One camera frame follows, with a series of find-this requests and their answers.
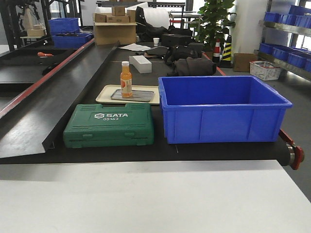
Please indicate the orange juice bottle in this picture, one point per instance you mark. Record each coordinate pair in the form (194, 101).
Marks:
(126, 80)

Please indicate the large blue plastic crate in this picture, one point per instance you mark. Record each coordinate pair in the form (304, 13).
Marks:
(212, 109)

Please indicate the white paper cup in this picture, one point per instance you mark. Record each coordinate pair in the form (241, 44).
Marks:
(156, 41)

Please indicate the small grey metal tray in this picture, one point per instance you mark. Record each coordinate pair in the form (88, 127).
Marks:
(137, 95)

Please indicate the red white traffic cone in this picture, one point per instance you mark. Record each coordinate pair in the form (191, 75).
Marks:
(216, 52)

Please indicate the green SATA tool case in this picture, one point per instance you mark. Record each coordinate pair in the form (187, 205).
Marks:
(93, 125)

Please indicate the beige plastic tray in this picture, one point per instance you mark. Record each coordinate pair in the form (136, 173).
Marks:
(104, 96)

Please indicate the red conveyor end bracket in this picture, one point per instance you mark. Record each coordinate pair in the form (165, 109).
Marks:
(296, 152)

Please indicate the green potted plant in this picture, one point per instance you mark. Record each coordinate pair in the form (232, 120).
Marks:
(213, 22)

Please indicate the black yellow traffic cone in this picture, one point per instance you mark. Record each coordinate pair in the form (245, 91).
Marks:
(225, 62)

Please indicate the black backpack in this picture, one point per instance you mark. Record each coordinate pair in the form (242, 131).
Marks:
(180, 52)

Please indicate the white wire basket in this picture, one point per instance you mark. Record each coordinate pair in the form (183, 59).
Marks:
(264, 70)

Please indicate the blue crate back left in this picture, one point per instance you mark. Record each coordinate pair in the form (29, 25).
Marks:
(71, 42)

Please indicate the white foam block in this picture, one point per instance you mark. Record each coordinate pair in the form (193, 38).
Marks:
(142, 64)

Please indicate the large cardboard box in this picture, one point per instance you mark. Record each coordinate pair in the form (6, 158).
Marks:
(110, 33)

